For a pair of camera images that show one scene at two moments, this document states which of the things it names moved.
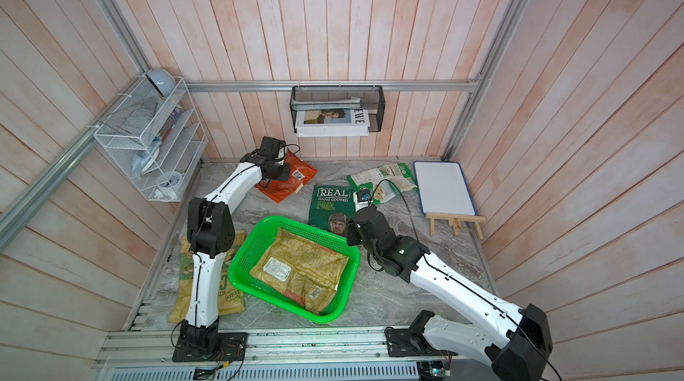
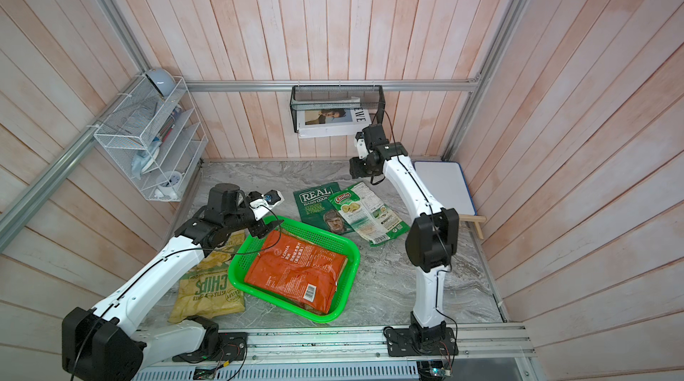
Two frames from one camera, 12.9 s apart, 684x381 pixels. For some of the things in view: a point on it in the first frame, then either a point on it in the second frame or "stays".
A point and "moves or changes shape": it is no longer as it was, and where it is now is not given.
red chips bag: x=280 y=190 to x=297 y=271
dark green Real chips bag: x=331 y=207 moves or changes shape
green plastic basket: x=304 y=268 stays
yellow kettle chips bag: x=229 y=301 stays
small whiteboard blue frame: x=443 y=188 stays
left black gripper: x=284 y=175 to x=261 y=229
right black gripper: x=354 y=227 to x=354 y=168
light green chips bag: x=386 y=182 moves or changes shape
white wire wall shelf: x=155 y=137 stays
